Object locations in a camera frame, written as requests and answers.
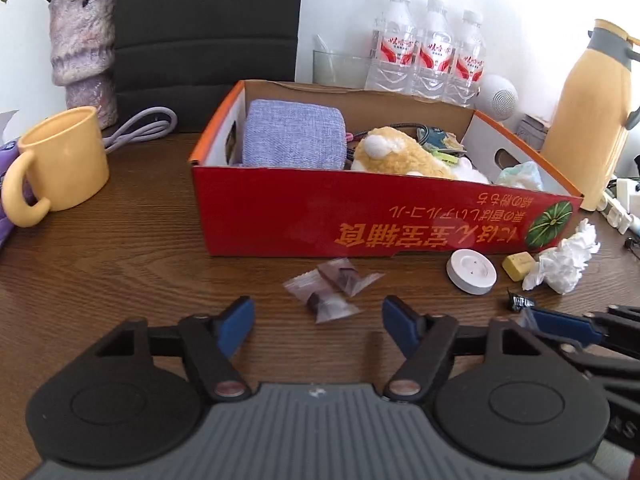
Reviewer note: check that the white tissue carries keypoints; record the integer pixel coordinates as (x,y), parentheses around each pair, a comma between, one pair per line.
(565,260)

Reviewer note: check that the small black wrapper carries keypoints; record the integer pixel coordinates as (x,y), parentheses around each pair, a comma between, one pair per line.
(520,301)

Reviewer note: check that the white power strip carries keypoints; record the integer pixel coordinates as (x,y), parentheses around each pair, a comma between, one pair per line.
(617,212)

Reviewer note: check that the small yellow cube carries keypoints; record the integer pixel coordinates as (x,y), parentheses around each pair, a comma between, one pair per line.
(517,266)

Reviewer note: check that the purple tissue pack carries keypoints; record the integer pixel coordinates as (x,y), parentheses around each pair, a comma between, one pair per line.
(4,234)

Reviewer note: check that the white stirrer stick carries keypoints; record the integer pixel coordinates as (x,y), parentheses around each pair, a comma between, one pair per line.
(324,55)

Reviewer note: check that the mottled purple vase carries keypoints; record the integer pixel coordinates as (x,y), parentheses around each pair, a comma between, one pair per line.
(82,45)

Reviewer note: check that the dark teal packet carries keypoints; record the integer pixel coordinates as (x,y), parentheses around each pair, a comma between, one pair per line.
(440,139)

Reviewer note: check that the white round robot speaker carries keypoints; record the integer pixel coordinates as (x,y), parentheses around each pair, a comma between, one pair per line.
(497,97)

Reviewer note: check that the orange and white plush toy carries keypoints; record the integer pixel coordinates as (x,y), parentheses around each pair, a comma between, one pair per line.
(400,157)

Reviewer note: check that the white round puck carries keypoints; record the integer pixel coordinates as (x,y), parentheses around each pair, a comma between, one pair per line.
(471,271)

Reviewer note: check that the white charger plug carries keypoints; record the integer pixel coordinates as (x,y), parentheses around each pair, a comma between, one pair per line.
(629,189)

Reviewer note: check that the black paper bag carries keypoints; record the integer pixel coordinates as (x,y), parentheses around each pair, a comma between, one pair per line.
(200,35)

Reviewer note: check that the small grey tin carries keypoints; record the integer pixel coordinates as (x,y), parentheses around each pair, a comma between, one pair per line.
(532,132)

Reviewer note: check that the pale plastic bag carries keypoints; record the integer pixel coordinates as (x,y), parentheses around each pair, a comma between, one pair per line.
(520,176)

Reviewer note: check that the clear dark candy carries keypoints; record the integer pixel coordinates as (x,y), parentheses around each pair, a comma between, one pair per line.
(345,277)
(320,302)

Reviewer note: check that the yellow mug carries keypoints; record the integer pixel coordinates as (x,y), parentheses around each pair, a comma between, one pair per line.
(70,160)

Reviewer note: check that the red cardboard box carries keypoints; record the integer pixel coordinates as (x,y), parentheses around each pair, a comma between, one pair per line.
(300,210)

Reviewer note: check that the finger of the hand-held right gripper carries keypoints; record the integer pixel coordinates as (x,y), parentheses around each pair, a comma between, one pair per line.
(622,317)
(565,325)

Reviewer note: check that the clear drinking glass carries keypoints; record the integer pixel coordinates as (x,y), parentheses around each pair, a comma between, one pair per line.
(345,70)

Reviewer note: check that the blue-grey fabric pouch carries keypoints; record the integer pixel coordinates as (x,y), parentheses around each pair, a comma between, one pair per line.
(295,135)

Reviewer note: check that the red label water bottle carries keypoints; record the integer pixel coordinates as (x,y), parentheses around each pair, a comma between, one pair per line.
(467,62)
(392,45)
(434,55)

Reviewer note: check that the yellow thermos jug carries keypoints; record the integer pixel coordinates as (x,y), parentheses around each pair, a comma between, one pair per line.
(585,125)

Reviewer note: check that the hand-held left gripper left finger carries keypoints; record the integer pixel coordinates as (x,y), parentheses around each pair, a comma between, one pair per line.
(237,325)

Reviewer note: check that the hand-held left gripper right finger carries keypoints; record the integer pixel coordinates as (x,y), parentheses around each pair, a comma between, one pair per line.
(400,327)

